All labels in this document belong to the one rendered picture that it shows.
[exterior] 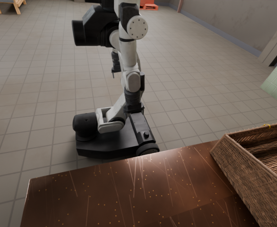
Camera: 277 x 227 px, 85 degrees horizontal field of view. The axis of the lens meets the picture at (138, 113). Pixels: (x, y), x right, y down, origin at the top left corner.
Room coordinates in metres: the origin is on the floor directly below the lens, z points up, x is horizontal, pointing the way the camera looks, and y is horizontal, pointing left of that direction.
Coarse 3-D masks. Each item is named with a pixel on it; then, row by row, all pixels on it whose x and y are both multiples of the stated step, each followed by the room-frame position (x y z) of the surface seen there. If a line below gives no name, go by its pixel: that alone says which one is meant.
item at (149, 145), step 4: (148, 144) 0.70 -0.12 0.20; (152, 144) 0.71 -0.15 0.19; (156, 144) 0.73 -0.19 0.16; (140, 148) 0.67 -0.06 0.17; (144, 148) 0.66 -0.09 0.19; (148, 148) 0.66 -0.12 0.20; (152, 148) 0.67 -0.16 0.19; (156, 148) 0.69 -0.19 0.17; (136, 152) 0.66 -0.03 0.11; (140, 152) 0.64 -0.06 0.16; (144, 152) 0.66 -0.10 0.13; (148, 152) 0.68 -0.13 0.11; (152, 152) 0.69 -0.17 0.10; (156, 152) 0.69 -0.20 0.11
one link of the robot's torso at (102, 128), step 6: (102, 108) 0.88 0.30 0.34; (108, 108) 0.90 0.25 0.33; (96, 114) 0.80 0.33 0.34; (102, 114) 0.88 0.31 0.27; (102, 120) 0.75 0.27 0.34; (102, 126) 0.71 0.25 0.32; (108, 126) 0.72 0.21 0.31; (114, 126) 0.74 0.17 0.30; (120, 126) 0.76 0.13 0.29; (102, 132) 0.70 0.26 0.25
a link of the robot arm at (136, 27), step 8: (120, 0) 0.59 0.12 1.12; (128, 0) 0.59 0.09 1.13; (136, 0) 0.61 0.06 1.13; (120, 8) 0.59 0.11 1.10; (128, 8) 0.58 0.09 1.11; (136, 8) 0.60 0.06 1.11; (120, 16) 0.58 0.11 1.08; (128, 16) 0.59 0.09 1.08; (136, 16) 0.59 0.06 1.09; (128, 24) 0.58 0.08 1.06; (136, 24) 0.59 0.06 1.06; (144, 24) 0.60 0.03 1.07; (128, 32) 0.58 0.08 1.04; (136, 32) 0.59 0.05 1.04; (144, 32) 0.60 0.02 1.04
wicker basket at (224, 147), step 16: (256, 128) 0.51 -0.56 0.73; (272, 128) 0.57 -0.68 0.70; (224, 144) 0.42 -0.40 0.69; (240, 144) 0.51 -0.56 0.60; (256, 144) 0.54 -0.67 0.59; (272, 144) 0.56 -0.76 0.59; (224, 160) 0.38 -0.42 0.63; (240, 160) 0.34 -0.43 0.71; (256, 160) 0.31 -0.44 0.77; (272, 160) 0.45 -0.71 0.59; (240, 176) 0.34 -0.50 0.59; (256, 176) 0.28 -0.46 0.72; (272, 176) 0.25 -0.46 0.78; (240, 192) 0.26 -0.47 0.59; (256, 192) 0.24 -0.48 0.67; (272, 192) 0.29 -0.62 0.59; (256, 208) 0.20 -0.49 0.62; (272, 208) 0.19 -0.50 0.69; (272, 224) 0.16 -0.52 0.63
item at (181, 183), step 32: (128, 160) 0.33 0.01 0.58; (160, 160) 0.36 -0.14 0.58; (192, 160) 0.38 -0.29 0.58; (32, 192) 0.15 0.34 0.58; (64, 192) 0.16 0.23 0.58; (96, 192) 0.18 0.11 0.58; (128, 192) 0.20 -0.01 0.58; (160, 192) 0.22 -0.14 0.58; (192, 192) 0.24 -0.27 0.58; (224, 192) 0.26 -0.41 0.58; (32, 224) 0.06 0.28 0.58; (64, 224) 0.07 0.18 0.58; (96, 224) 0.09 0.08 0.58; (128, 224) 0.10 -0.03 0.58; (160, 224) 0.11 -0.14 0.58; (192, 224) 0.13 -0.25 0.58; (224, 224) 0.14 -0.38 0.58; (256, 224) 0.16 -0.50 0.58
